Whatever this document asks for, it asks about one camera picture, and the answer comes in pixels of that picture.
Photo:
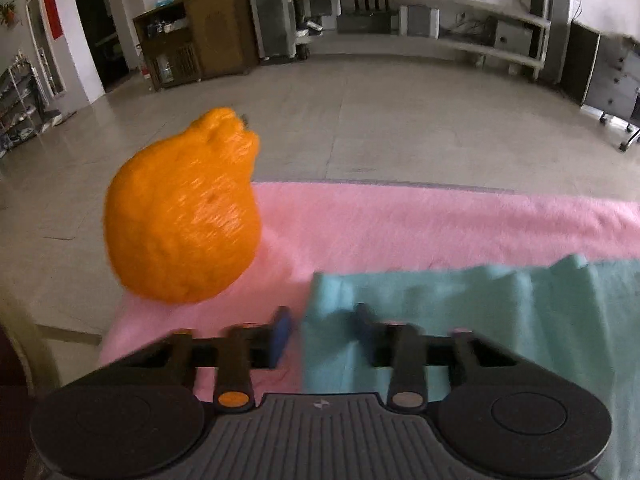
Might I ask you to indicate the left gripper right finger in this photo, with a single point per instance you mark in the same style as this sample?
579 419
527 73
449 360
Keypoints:
399 347

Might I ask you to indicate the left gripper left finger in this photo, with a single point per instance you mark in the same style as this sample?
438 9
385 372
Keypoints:
243 348

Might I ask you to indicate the teal t-shirt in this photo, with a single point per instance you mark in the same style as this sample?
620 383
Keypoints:
577 318

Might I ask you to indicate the pink cartoon towel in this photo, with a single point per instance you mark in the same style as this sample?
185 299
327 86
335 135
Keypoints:
312 228

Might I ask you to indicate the bumpy orange citrus fruit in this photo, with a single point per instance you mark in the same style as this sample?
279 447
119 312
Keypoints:
180 220

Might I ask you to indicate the wooden cabinet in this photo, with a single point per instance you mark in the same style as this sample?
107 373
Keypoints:
191 40

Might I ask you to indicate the grey tv stand shelf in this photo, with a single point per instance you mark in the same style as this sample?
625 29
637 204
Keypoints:
477 28

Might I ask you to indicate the dark drawer cabinet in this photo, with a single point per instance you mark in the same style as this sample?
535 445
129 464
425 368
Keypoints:
602 71

